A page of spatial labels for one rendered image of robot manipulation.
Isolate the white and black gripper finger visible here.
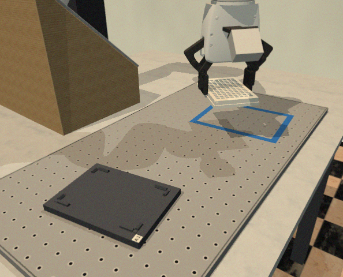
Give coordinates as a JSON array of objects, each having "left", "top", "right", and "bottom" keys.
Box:
[
  {"left": 184, "top": 37, "right": 213, "bottom": 95},
  {"left": 243, "top": 39, "right": 273, "bottom": 91}
]

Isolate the blue tape rectangle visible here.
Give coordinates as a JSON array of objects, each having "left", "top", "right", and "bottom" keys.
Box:
[{"left": 190, "top": 105, "right": 294, "bottom": 143}]

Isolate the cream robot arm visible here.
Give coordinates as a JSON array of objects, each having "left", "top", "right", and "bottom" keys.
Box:
[{"left": 212, "top": 0, "right": 264, "bottom": 63}]

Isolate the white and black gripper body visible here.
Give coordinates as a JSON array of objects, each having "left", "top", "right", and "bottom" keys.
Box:
[{"left": 200, "top": 0, "right": 260, "bottom": 63}]

